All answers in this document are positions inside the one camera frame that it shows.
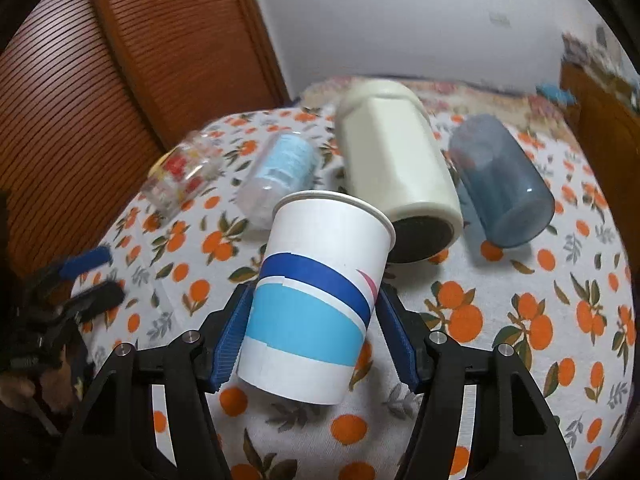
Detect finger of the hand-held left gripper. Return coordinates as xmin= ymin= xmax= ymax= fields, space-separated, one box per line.
xmin=56 ymin=280 xmax=126 ymax=322
xmin=44 ymin=246 xmax=114 ymax=286

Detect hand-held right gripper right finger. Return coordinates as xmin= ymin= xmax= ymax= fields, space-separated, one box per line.
xmin=376 ymin=284 xmax=579 ymax=480

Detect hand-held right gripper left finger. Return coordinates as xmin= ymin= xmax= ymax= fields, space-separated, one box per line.
xmin=64 ymin=284 xmax=257 ymax=480

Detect white paper cup blue stripes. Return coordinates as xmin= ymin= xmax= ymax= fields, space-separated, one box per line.
xmin=236 ymin=190 xmax=397 ymax=405

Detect clear cup light blue label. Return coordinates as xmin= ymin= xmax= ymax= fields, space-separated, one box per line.
xmin=235 ymin=131 xmax=321 ymax=231

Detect blue translucent plastic cup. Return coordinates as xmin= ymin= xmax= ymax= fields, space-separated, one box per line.
xmin=448 ymin=114 xmax=556 ymax=250

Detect clear glass red print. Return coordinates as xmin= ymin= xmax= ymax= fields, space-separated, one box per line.
xmin=141 ymin=130 xmax=224 ymax=217

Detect orange fruit print tablecloth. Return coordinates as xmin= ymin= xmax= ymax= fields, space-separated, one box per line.
xmin=70 ymin=105 xmax=640 ymax=480

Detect wooden louvered door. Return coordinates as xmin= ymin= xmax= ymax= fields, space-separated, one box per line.
xmin=0 ymin=0 xmax=291 ymax=281

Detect cream ceramic mug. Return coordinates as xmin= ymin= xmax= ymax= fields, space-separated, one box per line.
xmin=334 ymin=79 xmax=464 ymax=264

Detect floral blanket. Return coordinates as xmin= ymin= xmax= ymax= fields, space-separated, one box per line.
xmin=299 ymin=76 xmax=572 ymax=127

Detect small blue object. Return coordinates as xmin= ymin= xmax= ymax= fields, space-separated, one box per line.
xmin=536 ymin=84 xmax=577 ymax=105

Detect wooden cabinet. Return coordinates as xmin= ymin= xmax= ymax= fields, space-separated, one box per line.
xmin=559 ymin=59 xmax=640 ymax=221

